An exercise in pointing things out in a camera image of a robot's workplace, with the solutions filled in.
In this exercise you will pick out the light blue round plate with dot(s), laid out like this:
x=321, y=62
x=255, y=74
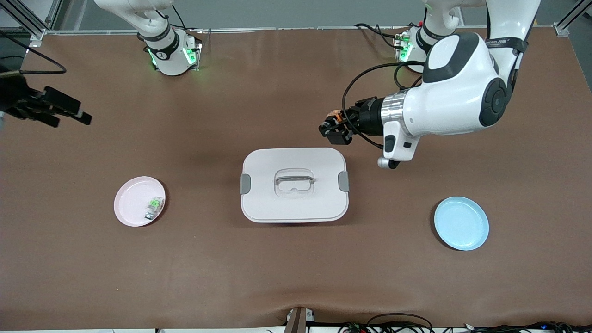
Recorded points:
x=462, y=224

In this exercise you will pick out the green push-button switch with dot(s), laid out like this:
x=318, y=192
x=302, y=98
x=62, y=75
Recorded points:
x=155, y=206

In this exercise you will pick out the pink round plate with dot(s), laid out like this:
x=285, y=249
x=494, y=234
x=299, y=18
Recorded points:
x=132, y=201

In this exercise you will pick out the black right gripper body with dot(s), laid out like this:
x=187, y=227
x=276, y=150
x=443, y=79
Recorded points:
x=17, y=98

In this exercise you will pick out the orange and black push-button switch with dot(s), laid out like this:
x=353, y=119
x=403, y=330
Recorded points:
x=336, y=115

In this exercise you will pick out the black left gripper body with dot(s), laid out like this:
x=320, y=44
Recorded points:
x=368, y=116

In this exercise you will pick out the aluminium frame profile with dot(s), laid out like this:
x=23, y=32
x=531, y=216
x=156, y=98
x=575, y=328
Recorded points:
x=37, y=33
x=562, y=28

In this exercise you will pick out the grey box lid clip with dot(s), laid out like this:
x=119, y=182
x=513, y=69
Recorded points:
x=343, y=181
x=245, y=184

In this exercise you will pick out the white lidded storage box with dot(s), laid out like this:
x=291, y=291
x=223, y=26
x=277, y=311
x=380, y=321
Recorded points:
x=296, y=203

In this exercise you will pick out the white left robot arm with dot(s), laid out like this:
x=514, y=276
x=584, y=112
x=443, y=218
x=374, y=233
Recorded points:
x=453, y=92

